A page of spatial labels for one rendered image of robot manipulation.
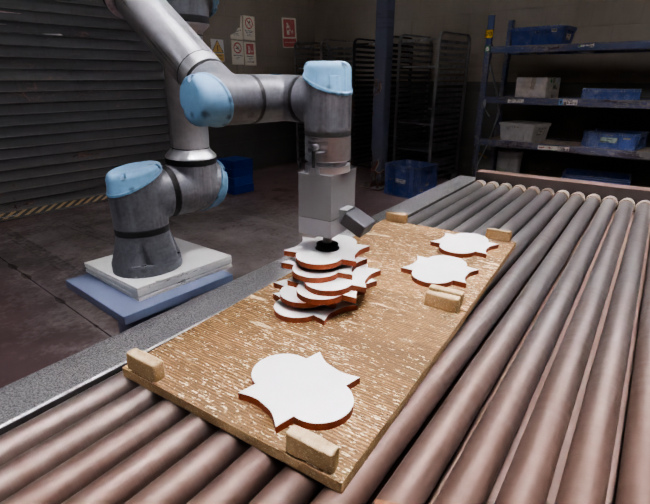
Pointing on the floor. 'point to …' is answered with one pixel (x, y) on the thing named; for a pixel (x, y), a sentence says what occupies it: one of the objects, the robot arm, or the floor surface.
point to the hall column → (385, 10)
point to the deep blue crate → (409, 177)
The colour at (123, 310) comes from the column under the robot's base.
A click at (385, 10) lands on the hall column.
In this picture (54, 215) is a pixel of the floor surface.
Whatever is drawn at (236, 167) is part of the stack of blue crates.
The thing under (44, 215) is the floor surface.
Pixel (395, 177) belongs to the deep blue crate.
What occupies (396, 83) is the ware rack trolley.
